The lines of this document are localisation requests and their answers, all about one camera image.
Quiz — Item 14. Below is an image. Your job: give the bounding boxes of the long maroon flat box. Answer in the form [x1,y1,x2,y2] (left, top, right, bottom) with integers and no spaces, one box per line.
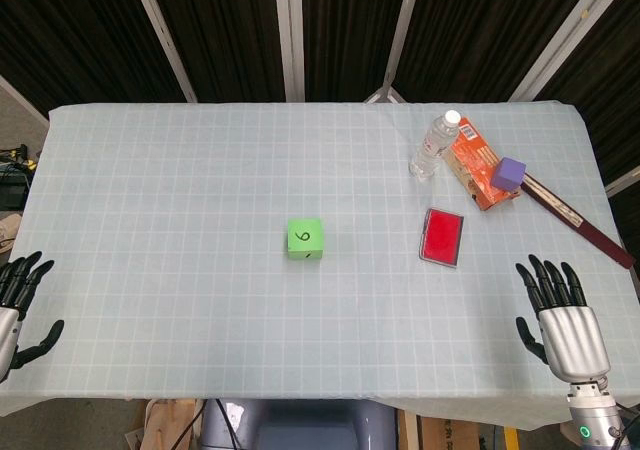
[519,173,638,271]

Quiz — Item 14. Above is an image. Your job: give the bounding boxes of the yellow and black tools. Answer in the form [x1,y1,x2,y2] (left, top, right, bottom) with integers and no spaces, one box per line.
[0,143,37,172]

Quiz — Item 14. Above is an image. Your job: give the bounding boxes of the orange carton box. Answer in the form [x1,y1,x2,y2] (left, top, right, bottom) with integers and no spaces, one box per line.
[439,117,524,213]

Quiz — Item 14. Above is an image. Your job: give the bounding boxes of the wooden board pieces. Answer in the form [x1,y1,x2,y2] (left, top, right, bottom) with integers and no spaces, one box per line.
[124,398,204,450]

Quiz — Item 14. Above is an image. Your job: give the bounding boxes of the brown cardboard box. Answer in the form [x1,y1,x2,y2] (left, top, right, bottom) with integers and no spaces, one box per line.
[417,413,482,450]

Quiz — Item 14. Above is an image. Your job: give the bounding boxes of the white partition frame post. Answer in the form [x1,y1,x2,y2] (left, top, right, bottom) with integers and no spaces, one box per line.
[127,0,199,104]
[509,0,633,103]
[363,0,426,105]
[273,0,307,104]

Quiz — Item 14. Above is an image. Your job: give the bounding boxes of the red ink pad case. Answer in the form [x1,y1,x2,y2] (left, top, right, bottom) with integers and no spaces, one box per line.
[418,207,466,270]

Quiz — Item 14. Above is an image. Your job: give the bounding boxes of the green numbered foam cube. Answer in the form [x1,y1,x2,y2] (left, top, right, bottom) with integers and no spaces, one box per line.
[286,217,325,261]

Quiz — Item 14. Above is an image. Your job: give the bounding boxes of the clear plastic water bottle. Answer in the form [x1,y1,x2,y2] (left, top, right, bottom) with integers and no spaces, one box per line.
[409,109,462,182]

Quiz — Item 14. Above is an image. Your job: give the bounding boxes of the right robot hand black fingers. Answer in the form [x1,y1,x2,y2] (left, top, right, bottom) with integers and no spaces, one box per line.
[514,254,612,384]

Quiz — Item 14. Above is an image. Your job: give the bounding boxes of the purple block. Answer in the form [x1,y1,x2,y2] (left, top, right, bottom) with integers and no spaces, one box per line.
[489,156,529,192]

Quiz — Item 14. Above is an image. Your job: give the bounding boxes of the black equipment case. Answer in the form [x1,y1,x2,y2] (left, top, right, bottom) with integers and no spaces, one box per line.
[0,167,29,212]

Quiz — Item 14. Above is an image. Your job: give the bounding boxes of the grey partition panel edge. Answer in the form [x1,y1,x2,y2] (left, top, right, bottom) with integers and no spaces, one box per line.
[0,74,51,137]

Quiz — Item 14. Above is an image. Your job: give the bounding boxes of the grey-blue robot torso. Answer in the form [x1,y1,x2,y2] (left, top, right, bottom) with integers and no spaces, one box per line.
[199,397,399,450]

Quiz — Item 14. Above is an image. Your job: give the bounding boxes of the black arm cable with connector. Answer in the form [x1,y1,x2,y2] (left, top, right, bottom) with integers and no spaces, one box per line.
[610,402,634,450]

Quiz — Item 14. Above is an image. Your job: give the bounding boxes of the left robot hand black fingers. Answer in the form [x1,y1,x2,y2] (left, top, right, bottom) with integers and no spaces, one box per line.
[0,250,66,384]

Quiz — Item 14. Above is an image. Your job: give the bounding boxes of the light blue grid tablecloth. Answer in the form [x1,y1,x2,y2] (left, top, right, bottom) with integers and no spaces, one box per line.
[0,100,640,429]

